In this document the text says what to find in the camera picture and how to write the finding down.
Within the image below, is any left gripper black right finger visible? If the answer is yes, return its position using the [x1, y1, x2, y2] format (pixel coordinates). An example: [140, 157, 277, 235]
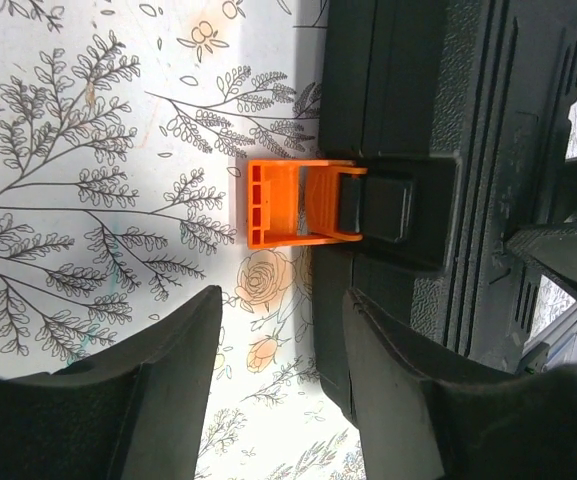
[343, 289, 577, 479]

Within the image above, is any floral patterned table mat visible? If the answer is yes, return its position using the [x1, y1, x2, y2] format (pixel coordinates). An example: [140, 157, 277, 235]
[0, 1, 371, 479]

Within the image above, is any orange case latch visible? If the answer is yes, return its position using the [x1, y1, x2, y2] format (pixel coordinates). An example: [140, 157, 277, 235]
[247, 159, 368, 249]

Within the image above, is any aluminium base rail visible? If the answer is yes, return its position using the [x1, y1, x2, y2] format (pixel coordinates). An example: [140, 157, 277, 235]
[516, 303, 577, 375]

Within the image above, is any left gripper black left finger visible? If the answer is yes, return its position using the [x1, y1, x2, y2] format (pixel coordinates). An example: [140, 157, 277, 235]
[0, 286, 222, 479]

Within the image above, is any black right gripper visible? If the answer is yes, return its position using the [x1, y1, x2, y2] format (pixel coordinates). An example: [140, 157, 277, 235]
[507, 155, 577, 301]

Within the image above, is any black plastic tool case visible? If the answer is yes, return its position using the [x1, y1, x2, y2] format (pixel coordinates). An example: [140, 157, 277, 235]
[312, 1, 577, 421]

